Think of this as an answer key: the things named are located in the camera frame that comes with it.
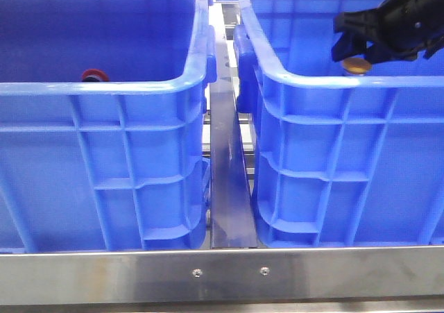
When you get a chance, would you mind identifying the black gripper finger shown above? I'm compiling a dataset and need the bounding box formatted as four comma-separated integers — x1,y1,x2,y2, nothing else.
332,32,367,62

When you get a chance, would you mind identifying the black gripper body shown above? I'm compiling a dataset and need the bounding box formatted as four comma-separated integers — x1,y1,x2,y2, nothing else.
334,0,443,63

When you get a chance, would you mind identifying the yellow push button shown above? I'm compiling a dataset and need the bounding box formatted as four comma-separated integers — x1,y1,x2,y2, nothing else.
341,57,373,76

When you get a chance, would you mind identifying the red push button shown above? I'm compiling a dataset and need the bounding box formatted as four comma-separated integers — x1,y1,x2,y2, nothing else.
81,69,110,82

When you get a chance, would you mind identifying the blue bin front right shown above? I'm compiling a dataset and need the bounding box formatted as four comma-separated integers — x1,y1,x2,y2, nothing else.
234,0,443,248

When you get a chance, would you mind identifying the blue bin front left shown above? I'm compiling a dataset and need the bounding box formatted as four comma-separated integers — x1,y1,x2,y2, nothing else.
1,0,216,254

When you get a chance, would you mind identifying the dark metal divider rail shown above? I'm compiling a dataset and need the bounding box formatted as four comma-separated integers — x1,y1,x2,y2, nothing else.
210,37,257,249

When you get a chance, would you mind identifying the metal roller rack frame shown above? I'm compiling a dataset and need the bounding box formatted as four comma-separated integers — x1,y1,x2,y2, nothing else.
1,3,443,312

